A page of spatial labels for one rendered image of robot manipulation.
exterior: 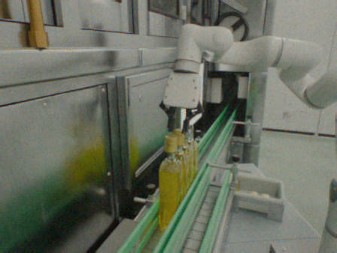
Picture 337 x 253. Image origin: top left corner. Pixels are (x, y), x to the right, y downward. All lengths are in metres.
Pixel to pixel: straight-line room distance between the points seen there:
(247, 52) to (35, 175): 0.65
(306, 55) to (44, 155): 0.70
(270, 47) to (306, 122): 3.94
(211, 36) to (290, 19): 3.81
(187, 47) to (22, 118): 0.45
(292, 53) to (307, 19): 3.73
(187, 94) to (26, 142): 0.41
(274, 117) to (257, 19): 3.03
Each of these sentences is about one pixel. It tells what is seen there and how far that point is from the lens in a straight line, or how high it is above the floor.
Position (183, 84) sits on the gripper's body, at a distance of 0.73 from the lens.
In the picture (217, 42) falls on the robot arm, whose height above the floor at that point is 1.41.
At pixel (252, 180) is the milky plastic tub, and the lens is 1.25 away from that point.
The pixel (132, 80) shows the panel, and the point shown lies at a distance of 0.74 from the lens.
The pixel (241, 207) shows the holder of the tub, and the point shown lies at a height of 0.78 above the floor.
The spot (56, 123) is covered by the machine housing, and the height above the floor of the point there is 1.25.
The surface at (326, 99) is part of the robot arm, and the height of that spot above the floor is 1.25.
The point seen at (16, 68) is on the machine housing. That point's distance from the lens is 0.47.
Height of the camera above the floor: 1.40
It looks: 17 degrees down
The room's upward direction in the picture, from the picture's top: straight up
